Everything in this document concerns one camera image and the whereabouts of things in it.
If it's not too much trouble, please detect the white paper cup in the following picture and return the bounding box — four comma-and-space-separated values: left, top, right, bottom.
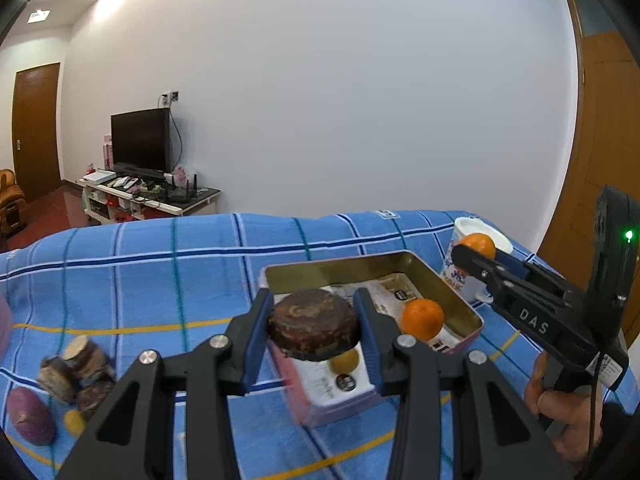
440, 216, 515, 306

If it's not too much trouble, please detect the dark brown door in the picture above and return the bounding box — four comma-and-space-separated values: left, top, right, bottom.
12, 62, 62, 203

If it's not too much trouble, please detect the pink tin box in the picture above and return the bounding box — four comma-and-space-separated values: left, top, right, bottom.
257, 249, 485, 430

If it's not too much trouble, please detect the black television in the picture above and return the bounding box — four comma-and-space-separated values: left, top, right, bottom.
110, 107, 172, 173

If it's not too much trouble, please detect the blue plaid blanket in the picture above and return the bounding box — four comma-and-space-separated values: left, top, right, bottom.
0, 210, 640, 480

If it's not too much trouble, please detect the black router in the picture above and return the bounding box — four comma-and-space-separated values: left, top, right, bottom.
165, 172, 201, 196

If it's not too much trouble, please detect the small yellow kumquat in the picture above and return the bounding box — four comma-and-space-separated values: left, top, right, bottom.
330, 347, 361, 375
64, 408, 87, 435

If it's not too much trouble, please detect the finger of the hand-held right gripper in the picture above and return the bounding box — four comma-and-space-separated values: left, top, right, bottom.
492, 252, 586, 301
450, 242, 531, 306

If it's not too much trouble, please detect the orange leather sofa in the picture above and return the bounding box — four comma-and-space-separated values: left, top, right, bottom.
0, 169, 27, 238

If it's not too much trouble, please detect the white printed packet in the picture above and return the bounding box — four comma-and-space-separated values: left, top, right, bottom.
427, 325, 462, 353
295, 355, 373, 406

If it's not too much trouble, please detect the black cable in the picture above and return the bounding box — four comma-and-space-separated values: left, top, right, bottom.
169, 105, 187, 171

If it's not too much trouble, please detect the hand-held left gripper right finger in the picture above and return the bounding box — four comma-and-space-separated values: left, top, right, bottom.
352, 287, 576, 480

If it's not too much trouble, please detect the purple passion fruit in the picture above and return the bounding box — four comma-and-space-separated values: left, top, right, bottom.
7, 386, 57, 446

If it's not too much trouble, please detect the white television stand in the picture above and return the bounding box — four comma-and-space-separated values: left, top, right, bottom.
77, 172, 221, 223

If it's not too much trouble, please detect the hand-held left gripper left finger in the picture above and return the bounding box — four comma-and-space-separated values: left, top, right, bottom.
57, 290, 276, 480

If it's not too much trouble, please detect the person's right hand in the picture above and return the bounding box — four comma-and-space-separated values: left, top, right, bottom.
522, 349, 608, 463

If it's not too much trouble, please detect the orange tangerine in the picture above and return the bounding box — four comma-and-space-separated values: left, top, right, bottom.
460, 232, 497, 261
401, 298, 445, 343

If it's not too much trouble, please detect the light wooden door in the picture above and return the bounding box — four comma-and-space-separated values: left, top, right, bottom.
537, 0, 640, 291

